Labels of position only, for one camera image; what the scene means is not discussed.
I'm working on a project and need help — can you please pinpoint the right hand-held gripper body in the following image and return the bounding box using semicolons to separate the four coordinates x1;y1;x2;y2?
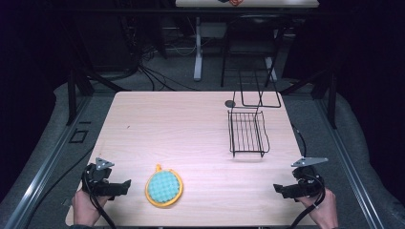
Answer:
288;156;330;200

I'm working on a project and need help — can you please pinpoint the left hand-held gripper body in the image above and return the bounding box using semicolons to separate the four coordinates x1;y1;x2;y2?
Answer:
81;156;117;201

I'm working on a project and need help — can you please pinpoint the round yellow teal sponge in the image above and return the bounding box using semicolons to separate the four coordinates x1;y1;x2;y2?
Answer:
144;163;184;209

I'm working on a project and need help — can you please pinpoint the black wire rack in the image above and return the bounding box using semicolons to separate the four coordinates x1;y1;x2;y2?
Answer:
224;68;283;158

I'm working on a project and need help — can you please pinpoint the person's left hand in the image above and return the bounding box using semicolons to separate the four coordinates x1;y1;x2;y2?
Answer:
72;189;111;227

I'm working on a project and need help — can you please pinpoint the person's right hand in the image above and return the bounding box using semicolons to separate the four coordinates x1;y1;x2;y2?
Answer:
297;188;339;229

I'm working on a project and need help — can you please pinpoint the black metal stand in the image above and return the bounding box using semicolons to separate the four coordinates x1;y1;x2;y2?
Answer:
279;63;339;130
60;18;132;127

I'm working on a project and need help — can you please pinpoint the black chair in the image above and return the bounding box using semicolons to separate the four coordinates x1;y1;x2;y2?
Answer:
220;13;288;89

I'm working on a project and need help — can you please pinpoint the white desk in background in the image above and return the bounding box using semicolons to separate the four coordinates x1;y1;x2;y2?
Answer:
175;0;320;82

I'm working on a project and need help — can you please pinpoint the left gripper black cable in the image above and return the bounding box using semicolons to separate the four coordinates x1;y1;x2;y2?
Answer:
83;171;118;229

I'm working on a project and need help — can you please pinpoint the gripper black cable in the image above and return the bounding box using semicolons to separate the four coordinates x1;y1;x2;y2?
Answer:
83;171;118;229
286;125;327;229

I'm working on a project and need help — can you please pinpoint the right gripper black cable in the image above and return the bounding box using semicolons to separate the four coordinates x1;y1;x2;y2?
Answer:
286;125;327;229

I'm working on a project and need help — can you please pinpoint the bundle of floor cables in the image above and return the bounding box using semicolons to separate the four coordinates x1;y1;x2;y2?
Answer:
120;18;202;93

